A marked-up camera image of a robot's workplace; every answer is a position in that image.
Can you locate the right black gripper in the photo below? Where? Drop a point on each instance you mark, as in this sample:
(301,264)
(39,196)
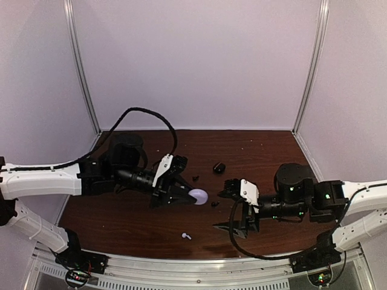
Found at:
(240,228)

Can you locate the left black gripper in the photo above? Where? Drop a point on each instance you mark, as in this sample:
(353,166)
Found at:
(167,183)

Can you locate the lilac earbud charging case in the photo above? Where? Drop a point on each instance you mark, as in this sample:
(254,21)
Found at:
(200,196)

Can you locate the lilac earbud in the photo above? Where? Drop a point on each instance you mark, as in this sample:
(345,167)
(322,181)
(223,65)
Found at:
(186,236)

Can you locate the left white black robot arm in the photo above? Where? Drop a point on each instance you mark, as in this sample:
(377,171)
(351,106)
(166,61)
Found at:
(121,167)

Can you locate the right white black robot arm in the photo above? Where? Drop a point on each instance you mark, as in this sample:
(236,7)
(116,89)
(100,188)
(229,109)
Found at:
(358,210)

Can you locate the black earbud charging case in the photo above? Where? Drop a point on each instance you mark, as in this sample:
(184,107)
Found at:
(219,168)

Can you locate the right circuit board with leds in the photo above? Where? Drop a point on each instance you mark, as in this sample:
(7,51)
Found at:
(320,278)

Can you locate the circuit board with leds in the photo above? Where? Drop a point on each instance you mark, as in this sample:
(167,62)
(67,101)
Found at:
(320,278)
(76,278)

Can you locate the left circuit board with leds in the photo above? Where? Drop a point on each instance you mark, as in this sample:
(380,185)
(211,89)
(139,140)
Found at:
(76,278)

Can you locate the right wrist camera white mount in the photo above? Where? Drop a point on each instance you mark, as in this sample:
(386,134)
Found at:
(248,191)

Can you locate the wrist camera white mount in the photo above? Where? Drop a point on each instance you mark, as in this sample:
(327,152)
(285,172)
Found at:
(248,191)
(169,167)

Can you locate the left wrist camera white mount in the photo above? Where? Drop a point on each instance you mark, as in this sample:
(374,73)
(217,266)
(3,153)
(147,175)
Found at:
(169,167)

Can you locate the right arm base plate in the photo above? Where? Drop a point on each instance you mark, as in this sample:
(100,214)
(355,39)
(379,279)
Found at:
(314,260)

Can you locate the aluminium front rail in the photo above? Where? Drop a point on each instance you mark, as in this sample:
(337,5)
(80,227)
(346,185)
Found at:
(126,272)

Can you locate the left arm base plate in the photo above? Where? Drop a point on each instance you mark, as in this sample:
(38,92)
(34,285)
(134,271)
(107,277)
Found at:
(86,261)

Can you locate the left aluminium frame post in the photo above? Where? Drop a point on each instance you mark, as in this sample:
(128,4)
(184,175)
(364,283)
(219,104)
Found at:
(80,71)

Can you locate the aluminium frame post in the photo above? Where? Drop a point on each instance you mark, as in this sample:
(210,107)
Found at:
(322,22)
(80,71)

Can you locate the right aluminium frame post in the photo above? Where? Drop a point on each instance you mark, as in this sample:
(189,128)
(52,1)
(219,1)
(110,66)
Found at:
(322,22)

